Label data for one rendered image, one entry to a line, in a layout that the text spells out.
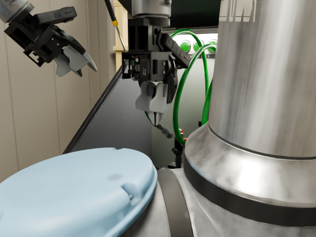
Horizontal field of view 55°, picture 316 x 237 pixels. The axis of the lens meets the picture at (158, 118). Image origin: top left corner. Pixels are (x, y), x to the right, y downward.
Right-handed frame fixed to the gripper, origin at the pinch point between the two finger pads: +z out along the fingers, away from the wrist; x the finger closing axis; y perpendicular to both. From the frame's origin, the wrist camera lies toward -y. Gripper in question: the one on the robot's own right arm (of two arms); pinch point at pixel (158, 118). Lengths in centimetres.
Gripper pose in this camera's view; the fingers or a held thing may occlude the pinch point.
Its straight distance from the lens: 64.1
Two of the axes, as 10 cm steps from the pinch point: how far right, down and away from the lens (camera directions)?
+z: 0.0, 9.8, 2.0
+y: -5.7, 1.7, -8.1
